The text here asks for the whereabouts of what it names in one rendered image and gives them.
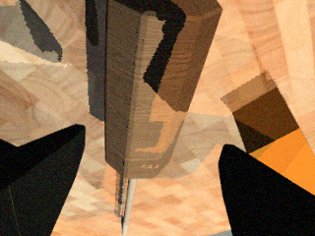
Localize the orange rectangular bar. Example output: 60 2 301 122
231 87 315 196

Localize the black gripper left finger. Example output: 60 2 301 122
0 123 86 236

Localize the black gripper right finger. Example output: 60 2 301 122
218 145 315 236

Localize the black box with yellow top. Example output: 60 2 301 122
0 139 17 154

